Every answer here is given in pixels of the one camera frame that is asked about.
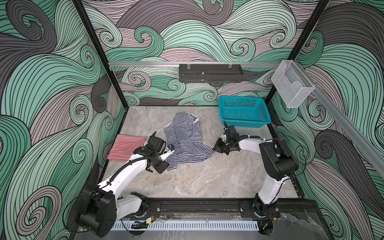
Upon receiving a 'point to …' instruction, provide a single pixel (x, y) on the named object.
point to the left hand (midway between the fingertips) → (161, 161)
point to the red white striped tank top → (124, 146)
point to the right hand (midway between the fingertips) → (212, 148)
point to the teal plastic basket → (243, 111)
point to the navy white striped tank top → (184, 133)
